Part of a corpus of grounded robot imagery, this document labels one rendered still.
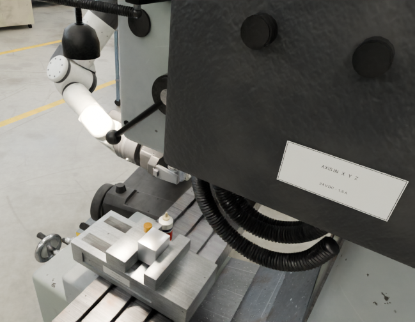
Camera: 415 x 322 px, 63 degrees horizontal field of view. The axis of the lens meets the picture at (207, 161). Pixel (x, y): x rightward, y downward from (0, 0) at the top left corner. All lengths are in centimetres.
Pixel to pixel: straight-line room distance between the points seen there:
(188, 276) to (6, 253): 167
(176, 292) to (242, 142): 64
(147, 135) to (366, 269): 43
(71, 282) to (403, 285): 84
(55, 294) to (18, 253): 117
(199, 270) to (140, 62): 51
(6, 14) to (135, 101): 634
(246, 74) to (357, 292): 33
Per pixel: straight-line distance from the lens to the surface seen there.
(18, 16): 702
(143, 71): 62
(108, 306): 91
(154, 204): 166
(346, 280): 47
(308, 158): 22
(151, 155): 81
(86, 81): 111
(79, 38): 74
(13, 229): 253
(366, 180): 22
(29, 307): 211
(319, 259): 39
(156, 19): 58
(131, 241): 88
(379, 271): 45
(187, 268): 88
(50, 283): 123
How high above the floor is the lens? 167
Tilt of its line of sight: 33 degrees down
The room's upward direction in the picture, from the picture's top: 8 degrees clockwise
